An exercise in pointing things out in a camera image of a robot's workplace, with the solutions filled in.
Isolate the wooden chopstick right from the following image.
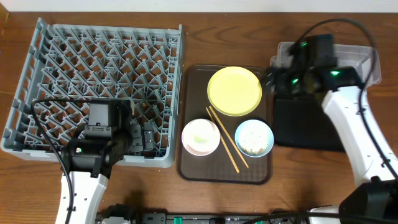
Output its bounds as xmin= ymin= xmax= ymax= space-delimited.
xmin=209 ymin=105 xmax=249 ymax=168

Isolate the yellow plate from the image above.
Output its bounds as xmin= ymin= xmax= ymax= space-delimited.
xmin=207 ymin=67 xmax=262 ymax=116

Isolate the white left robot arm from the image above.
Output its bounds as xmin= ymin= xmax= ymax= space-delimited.
xmin=56 ymin=98 xmax=155 ymax=223

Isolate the grey dishwasher rack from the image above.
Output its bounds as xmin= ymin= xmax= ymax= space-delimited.
xmin=1 ymin=19 xmax=184 ymax=168

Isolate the light blue bowl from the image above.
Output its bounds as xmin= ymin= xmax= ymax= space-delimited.
xmin=234 ymin=119 xmax=274 ymax=158

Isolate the pink white bowl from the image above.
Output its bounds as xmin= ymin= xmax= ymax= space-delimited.
xmin=181 ymin=119 xmax=221 ymax=156

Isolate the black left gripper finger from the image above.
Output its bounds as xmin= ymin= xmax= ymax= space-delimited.
xmin=129 ymin=124 xmax=144 ymax=153
xmin=143 ymin=122 xmax=155 ymax=151

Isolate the brown serving tray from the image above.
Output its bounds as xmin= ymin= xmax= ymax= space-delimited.
xmin=177 ymin=65 xmax=272 ymax=185

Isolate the clear plastic waste bin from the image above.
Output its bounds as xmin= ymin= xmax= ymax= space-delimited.
xmin=270 ymin=42 xmax=382 ymax=87

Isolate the wooden chopstick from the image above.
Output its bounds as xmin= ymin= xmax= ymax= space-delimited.
xmin=205 ymin=107 xmax=240 ymax=173
xmin=209 ymin=105 xmax=249 ymax=168

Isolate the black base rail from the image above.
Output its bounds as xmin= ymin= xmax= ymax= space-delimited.
xmin=95 ymin=203 xmax=398 ymax=224

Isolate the wooden chopstick left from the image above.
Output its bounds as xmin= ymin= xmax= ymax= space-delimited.
xmin=205 ymin=107 xmax=240 ymax=173

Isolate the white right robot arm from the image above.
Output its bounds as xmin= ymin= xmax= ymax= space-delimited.
xmin=266 ymin=65 xmax=397 ymax=223

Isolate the black plastic tray bin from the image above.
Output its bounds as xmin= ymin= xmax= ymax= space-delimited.
xmin=272 ymin=96 xmax=345 ymax=152

